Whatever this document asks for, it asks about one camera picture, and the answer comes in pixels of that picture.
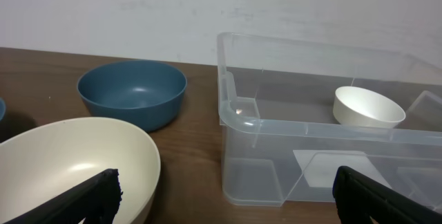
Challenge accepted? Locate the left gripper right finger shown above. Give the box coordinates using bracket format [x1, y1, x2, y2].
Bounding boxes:
[332, 166, 441, 224]

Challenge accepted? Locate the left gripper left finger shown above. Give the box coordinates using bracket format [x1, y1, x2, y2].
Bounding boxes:
[6, 169, 122, 224]

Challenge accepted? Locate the small white bowl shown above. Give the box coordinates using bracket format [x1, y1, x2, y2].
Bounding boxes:
[333, 86, 406, 129]

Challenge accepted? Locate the clear plastic storage container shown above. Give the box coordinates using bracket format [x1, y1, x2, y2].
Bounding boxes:
[217, 32, 441, 212]

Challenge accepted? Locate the large cream bowl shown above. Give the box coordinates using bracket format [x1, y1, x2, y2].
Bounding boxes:
[1, 118, 161, 223]

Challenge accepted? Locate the dark blue bowl, back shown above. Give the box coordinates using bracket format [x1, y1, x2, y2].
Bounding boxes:
[77, 60, 187, 132]

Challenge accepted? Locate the dark blue bowl, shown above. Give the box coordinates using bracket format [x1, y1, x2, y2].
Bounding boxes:
[0, 98, 6, 121]
[77, 60, 187, 132]

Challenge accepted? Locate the dark blue bowl, left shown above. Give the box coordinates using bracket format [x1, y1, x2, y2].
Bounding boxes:
[0, 98, 6, 121]

